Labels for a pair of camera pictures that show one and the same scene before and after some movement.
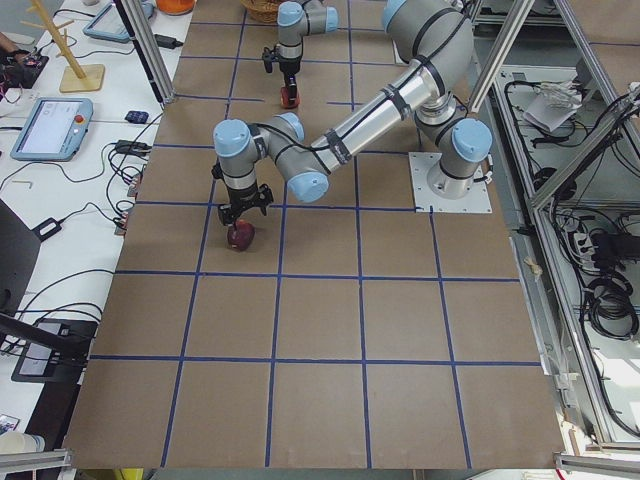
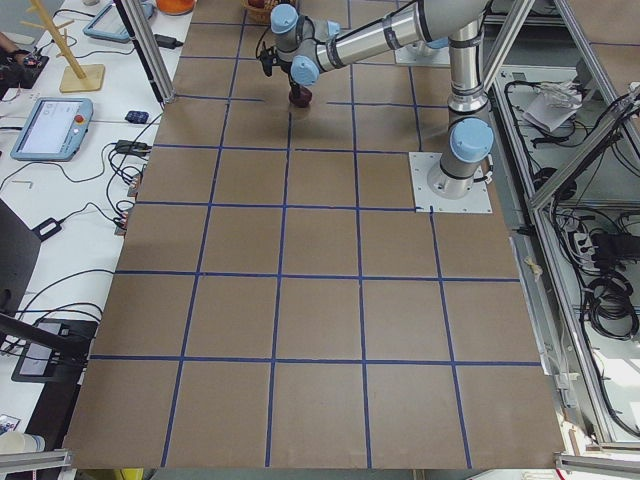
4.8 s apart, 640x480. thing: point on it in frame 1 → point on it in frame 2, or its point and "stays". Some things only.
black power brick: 167,42 stays
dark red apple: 241,238 → 300,96
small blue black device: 137,116 stays
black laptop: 51,349 stays
